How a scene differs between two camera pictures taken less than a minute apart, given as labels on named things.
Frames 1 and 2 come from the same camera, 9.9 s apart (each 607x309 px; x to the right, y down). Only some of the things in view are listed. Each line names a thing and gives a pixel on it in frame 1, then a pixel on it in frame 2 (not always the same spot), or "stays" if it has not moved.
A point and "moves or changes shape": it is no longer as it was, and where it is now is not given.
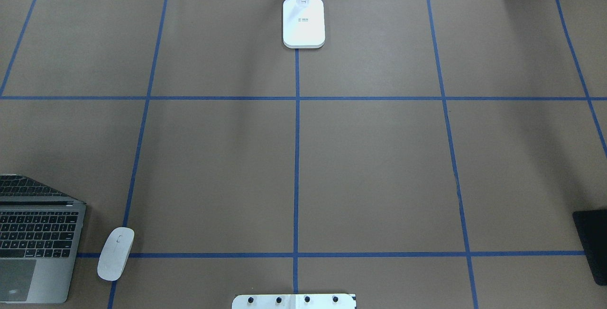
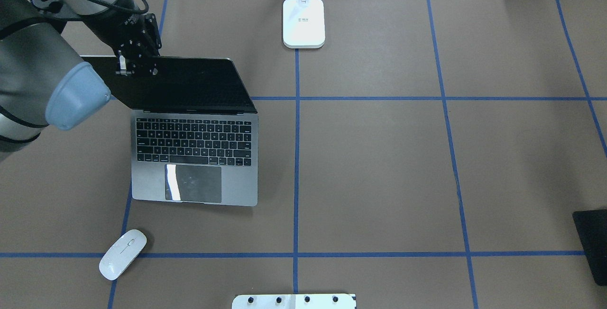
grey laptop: [40, 229] -> [194, 131]
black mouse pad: [591, 226] stays
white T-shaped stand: [303, 17] stays
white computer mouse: [115, 253] moves or changes shape
